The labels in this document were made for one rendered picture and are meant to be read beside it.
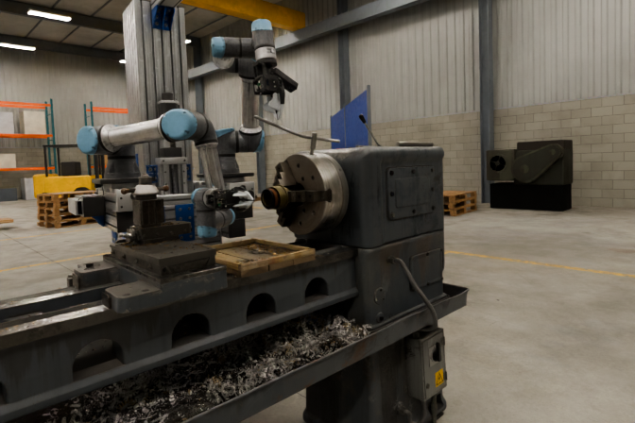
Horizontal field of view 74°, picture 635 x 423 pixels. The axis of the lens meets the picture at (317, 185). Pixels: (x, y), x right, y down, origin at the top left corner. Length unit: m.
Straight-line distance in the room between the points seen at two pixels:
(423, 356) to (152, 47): 1.93
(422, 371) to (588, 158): 9.67
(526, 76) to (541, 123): 1.24
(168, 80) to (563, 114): 10.06
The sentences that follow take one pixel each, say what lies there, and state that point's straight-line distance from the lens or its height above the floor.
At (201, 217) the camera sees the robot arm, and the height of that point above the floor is 1.01.
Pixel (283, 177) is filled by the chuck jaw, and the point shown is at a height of 1.15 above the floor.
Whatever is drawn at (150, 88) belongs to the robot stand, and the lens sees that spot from 2.31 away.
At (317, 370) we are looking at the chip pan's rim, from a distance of 1.43.
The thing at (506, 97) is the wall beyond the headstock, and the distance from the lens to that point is 11.98.
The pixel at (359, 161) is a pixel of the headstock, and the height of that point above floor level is 1.20.
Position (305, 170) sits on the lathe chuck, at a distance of 1.59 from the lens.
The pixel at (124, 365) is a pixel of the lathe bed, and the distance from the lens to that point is 1.24.
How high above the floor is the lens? 1.20
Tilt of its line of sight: 3 degrees down
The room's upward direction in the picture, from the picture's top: 2 degrees counter-clockwise
